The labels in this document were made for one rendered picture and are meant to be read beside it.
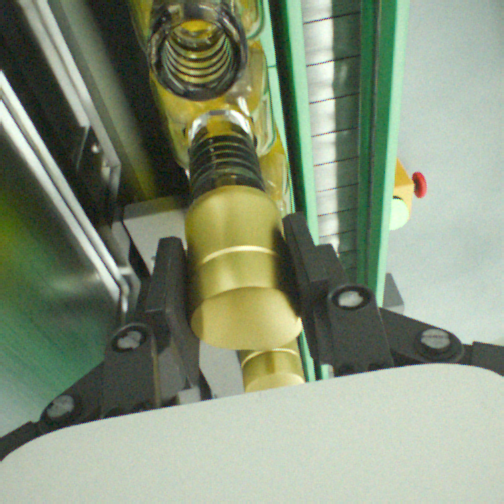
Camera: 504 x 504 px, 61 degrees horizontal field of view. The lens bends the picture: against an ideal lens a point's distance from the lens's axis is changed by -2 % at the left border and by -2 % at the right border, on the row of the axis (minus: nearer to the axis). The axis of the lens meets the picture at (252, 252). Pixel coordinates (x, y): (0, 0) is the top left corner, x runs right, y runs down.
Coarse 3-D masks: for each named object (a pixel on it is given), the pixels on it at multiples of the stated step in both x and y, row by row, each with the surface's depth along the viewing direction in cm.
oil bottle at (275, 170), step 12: (276, 132) 26; (276, 144) 24; (276, 156) 24; (264, 168) 23; (276, 168) 23; (288, 168) 24; (264, 180) 23; (276, 180) 23; (288, 180) 24; (276, 192) 23; (288, 192) 24; (288, 204) 24
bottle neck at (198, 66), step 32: (160, 0) 13; (192, 0) 11; (224, 0) 12; (160, 32) 12; (192, 32) 16; (224, 32) 12; (160, 64) 12; (192, 64) 14; (224, 64) 13; (192, 96) 13
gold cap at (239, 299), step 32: (224, 192) 15; (256, 192) 15; (192, 224) 15; (224, 224) 14; (256, 224) 14; (192, 256) 14; (224, 256) 13; (256, 256) 13; (288, 256) 14; (192, 288) 13; (224, 288) 12; (256, 288) 12; (288, 288) 12; (192, 320) 13; (224, 320) 13; (256, 320) 13; (288, 320) 13
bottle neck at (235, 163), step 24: (216, 120) 18; (240, 120) 19; (192, 144) 18; (216, 144) 17; (240, 144) 17; (192, 168) 17; (216, 168) 16; (240, 168) 16; (192, 192) 16; (264, 192) 16
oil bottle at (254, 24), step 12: (132, 0) 16; (144, 0) 16; (240, 0) 16; (252, 0) 16; (132, 12) 17; (144, 12) 16; (240, 12) 16; (252, 12) 17; (264, 12) 18; (144, 24) 16; (192, 24) 19; (204, 24) 19; (252, 24) 17; (264, 24) 18; (144, 36) 17; (252, 36) 18; (144, 48) 18
